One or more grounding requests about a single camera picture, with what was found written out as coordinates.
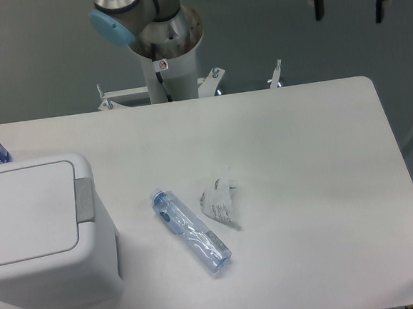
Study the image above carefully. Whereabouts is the white trash can lid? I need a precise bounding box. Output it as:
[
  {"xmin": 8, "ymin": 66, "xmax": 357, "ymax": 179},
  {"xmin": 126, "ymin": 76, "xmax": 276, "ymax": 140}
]
[{"xmin": 0, "ymin": 161, "xmax": 78, "ymax": 266}]

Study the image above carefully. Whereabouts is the white trash can body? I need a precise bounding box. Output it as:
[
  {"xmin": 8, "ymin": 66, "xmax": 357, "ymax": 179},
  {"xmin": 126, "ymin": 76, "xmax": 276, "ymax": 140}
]
[{"xmin": 0, "ymin": 153, "xmax": 124, "ymax": 309}]

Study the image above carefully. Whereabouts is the crumpled clear plastic wrapper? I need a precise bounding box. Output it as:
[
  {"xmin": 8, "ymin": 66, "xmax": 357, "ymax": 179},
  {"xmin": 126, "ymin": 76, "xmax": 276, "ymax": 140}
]
[{"xmin": 200, "ymin": 166, "xmax": 241, "ymax": 230}]

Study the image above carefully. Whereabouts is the empty clear plastic bottle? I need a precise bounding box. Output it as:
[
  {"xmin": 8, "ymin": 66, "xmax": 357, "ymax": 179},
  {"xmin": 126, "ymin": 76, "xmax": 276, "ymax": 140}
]
[{"xmin": 150, "ymin": 189, "xmax": 232, "ymax": 274}]

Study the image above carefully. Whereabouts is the grey lid push button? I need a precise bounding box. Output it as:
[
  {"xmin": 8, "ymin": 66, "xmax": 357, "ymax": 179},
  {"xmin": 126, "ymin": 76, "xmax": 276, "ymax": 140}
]
[{"xmin": 74, "ymin": 178, "xmax": 95, "ymax": 223}]

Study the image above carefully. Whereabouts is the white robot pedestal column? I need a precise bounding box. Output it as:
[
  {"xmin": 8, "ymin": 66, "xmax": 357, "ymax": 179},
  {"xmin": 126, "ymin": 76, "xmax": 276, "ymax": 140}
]
[{"xmin": 130, "ymin": 6, "xmax": 203, "ymax": 104}]

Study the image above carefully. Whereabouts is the black cable on pedestal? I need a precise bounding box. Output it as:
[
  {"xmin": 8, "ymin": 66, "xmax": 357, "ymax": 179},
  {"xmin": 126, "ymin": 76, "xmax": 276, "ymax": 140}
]
[{"xmin": 149, "ymin": 41, "xmax": 175, "ymax": 104}]

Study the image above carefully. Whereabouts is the white pedestal base frame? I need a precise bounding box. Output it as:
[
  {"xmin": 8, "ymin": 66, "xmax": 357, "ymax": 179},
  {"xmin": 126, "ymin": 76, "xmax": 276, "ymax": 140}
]
[{"xmin": 97, "ymin": 59, "xmax": 284, "ymax": 111}]

